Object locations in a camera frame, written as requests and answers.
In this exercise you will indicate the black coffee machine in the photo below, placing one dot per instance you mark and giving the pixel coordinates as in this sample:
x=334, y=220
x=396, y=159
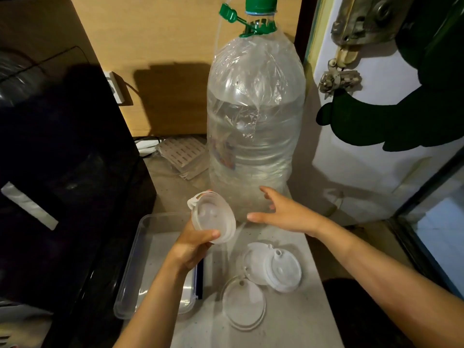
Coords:
x=65, y=141

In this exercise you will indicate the clear plastic lid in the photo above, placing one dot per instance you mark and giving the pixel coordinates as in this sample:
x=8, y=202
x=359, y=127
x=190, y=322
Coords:
x=243, y=304

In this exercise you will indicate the person's left forearm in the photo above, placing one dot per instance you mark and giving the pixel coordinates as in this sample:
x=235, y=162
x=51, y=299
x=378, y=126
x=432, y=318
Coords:
x=152, y=315

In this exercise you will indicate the white door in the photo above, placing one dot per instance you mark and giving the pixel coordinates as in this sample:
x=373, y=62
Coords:
x=362, y=170

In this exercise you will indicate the white spouted plastic lid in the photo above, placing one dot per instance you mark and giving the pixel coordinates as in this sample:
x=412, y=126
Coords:
x=286, y=271

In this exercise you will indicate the steel drip tray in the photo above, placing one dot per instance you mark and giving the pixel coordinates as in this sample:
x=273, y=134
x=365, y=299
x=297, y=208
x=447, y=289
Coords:
x=21, y=313

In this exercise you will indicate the person's right forearm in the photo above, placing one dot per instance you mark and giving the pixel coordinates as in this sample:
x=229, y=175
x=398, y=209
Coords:
x=391, y=282

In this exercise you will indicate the green bottle cap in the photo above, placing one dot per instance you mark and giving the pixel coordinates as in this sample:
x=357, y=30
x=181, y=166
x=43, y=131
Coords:
x=261, y=4

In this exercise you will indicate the white wall socket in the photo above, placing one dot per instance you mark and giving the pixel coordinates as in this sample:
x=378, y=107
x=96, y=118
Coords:
x=115, y=86

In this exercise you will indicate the dark framed glass door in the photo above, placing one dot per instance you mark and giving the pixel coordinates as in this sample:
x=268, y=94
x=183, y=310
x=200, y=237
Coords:
x=442, y=228

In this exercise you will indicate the large clear water bottle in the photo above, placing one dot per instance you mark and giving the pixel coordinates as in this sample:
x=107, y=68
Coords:
x=253, y=141

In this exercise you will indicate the person's left hand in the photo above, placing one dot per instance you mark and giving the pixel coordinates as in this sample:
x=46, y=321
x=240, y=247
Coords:
x=188, y=250

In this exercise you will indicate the person's right hand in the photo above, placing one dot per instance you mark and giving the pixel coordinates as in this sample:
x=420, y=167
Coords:
x=290, y=215

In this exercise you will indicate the white power strip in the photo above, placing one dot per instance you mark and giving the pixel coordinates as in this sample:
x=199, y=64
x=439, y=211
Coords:
x=146, y=148

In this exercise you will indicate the clear rectangular plastic tray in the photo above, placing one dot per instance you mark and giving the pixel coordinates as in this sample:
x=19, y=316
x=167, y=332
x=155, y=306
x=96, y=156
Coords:
x=152, y=250

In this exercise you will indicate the small metal lock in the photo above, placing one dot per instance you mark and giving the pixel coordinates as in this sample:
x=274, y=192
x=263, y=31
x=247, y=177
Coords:
x=339, y=81

